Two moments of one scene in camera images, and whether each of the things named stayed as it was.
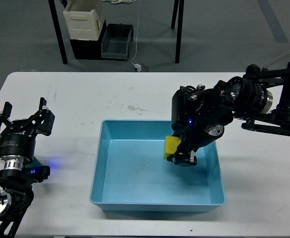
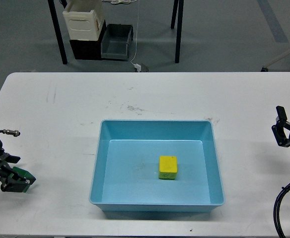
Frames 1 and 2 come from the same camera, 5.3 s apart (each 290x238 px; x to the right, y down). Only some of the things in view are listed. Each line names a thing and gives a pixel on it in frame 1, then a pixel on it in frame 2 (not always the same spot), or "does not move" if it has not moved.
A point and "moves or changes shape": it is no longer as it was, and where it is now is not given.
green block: (35, 163) moves or changes shape
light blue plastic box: (131, 175) does not move
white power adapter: (138, 66) does not move
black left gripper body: (16, 144) -> (4, 169)
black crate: (89, 49) does not move
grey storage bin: (115, 41) does not move
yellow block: (171, 143) -> (168, 167)
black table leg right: (180, 26) does not move
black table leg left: (58, 31) does not move
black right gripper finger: (179, 157) -> (278, 129)
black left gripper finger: (42, 122) -> (15, 184)
